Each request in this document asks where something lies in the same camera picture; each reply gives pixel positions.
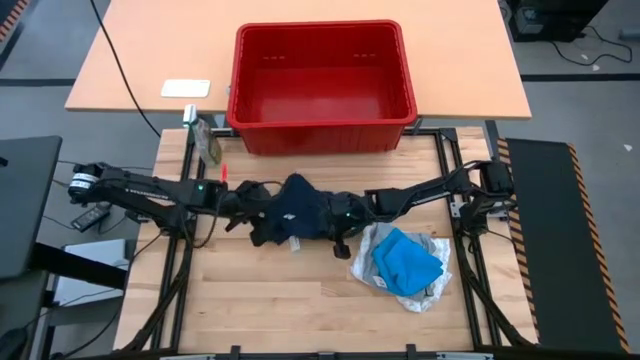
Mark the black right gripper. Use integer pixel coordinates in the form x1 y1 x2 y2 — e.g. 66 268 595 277
327 193 375 260

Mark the grey garment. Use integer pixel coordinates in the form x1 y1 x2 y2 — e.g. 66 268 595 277
357 223 441 291

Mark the dark navy garment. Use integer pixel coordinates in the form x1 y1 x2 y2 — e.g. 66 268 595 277
249 173 336 247

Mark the bright blue garment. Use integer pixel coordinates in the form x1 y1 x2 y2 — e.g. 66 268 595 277
372 228 445 297

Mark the white lace garment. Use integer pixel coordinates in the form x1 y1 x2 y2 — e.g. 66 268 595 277
349 222 454 314

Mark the red plastic laundry basket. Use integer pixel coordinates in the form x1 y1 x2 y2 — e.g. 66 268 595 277
226 19 419 156

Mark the small clear plastic bag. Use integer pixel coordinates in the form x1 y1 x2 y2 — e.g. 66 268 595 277
182 103 224 167

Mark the white rectangular card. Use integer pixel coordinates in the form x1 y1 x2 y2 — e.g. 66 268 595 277
160 78 211 99

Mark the black power adapter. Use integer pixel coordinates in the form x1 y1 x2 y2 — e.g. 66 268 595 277
70 204 112 233

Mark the white flat box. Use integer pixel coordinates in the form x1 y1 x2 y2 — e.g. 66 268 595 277
52 238 132 306

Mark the black stand bar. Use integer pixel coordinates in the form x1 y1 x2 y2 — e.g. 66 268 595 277
29 242 129 290

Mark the black monitor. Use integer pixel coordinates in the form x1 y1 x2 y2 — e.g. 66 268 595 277
0 134 64 281

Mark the black mat with hazard stripes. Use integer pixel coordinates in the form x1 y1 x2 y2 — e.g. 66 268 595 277
497 137 632 354
0 0 32 44

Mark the black equipment box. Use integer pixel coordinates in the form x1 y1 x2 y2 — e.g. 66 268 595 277
504 0 611 44

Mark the black aluminium rig frame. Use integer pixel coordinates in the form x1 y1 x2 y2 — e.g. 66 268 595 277
119 127 539 360

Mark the long black cable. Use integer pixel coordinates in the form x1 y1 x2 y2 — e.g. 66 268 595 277
88 0 162 139

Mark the thin black floor cable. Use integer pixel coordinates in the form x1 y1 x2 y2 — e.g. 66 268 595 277
549 24 634 67

